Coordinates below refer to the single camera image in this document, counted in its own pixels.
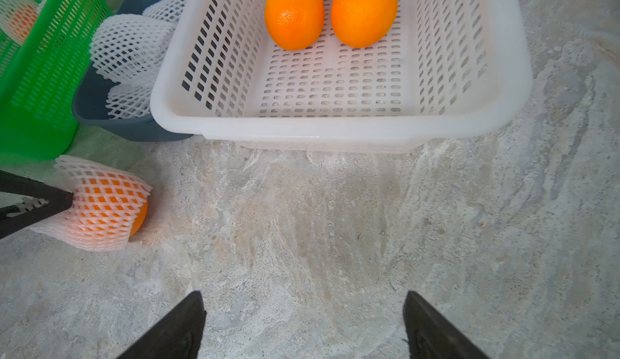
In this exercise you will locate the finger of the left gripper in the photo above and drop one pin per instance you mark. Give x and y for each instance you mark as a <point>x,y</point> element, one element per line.
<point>17,217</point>
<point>15,184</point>

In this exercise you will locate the netted orange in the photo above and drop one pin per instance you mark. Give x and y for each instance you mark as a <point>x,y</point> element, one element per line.
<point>108,207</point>
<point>18,18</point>
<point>294,24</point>
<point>362,23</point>

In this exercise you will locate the white plastic basket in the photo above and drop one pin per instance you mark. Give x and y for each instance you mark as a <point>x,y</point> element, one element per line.
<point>446,69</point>

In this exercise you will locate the white foam net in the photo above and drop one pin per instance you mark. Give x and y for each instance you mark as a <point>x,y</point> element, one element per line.
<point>166,10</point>
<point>130,98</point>
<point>129,49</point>

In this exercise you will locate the dark blue plastic tub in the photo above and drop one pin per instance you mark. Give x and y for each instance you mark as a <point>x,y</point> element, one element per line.
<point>89,104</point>

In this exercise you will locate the green plastic basket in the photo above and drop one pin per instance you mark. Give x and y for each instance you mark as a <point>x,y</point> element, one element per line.
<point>39,79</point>

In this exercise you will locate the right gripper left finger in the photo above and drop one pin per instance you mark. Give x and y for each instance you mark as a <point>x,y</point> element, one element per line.
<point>177,335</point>

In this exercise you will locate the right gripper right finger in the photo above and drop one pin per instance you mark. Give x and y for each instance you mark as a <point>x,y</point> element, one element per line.
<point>431,335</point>

